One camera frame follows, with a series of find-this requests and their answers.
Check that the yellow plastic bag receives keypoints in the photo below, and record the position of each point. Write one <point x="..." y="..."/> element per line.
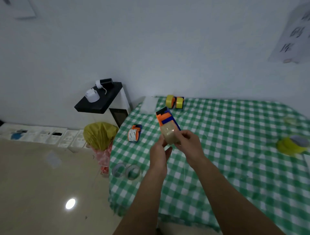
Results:
<point x="100" y="135"/>

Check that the orange blue tape dispenser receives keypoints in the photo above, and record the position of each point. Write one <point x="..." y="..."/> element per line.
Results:
<point x="182" y="100"/>
<point x="173" y="101"/>
<point x="162" y="118"/>
<point x="138" y="132"/>

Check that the short yellow tape roll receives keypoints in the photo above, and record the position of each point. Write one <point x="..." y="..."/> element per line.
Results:
<point x="179" y="103"/>

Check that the blue object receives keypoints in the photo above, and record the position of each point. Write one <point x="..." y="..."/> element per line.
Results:
<point x="16" y="136"/>

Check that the white printed wall paper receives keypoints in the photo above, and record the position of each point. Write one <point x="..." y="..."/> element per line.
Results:
<point x="24" y="9"/>

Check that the white paper wall sign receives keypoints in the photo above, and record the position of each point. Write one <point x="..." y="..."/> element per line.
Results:
<point x="288" y="31"/>

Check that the green checkered tablecloth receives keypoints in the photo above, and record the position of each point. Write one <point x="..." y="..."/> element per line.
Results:
<point x="242" y="164"/>

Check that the small black object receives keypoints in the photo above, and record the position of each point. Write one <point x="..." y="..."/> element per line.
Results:
<point x="57" y="133"/>

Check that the person's left hand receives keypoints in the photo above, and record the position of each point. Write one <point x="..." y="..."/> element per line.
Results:
<point x="158" y="159"/>

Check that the brown tape roll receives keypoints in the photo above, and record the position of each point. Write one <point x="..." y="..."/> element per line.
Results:
<point x="169" y="134"/>

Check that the person's left forearm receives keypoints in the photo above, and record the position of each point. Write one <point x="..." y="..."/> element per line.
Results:
<point x="140" y="208"/>

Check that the person's right hand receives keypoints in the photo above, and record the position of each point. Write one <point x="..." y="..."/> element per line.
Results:
<point x="192" y="147"/>

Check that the pink plastic bag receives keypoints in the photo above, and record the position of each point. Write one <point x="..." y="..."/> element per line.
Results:
<point x="104" y="158"/>

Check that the white cabinet with black top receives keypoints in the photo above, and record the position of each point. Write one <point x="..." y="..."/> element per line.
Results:
<point x="101" y="104"/>

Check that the person's right forearm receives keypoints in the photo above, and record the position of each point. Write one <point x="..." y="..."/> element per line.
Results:
<point x="232" y="205"/>

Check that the tall yellow tape roll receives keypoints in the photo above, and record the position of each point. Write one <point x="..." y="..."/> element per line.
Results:
<point x="288" y="146"/>

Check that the beige tape roll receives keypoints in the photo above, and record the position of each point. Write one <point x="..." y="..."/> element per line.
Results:
<point x="138" y="175"/>

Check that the white foam pad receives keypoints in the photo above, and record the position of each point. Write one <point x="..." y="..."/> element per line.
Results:
<point x="149" y="105"/>

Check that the row of white boxes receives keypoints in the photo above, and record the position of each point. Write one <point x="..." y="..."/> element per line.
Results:
<point x="70" y="138"/>

